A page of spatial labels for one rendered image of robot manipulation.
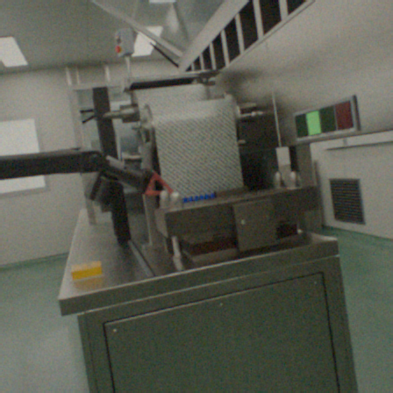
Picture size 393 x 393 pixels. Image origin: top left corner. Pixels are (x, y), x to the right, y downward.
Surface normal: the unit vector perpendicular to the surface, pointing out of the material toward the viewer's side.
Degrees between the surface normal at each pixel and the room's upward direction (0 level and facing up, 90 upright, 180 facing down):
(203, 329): 90
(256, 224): 90
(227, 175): 90
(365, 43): 90
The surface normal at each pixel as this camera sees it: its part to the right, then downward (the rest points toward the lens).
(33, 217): 0.25, 0.01
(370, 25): -0.96, 0.16
